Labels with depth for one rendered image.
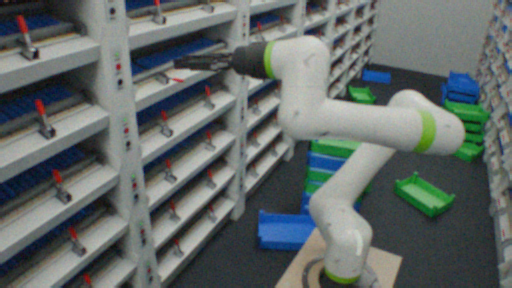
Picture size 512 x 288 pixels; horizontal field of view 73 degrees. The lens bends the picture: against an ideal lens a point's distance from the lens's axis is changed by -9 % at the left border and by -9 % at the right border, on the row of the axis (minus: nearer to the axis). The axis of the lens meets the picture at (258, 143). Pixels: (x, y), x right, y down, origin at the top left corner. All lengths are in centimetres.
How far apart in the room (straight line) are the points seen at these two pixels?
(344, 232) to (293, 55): 53
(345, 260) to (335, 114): 47
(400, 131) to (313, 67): 28
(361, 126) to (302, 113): 16
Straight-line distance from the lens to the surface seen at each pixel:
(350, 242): 110
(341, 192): 121
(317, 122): 83
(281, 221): 198
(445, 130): 104
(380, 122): 92
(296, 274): 130
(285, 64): 85
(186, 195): 162
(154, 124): 132
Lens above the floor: 128
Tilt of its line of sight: 28 degrees down
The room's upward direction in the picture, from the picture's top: 2 degrees clockwise
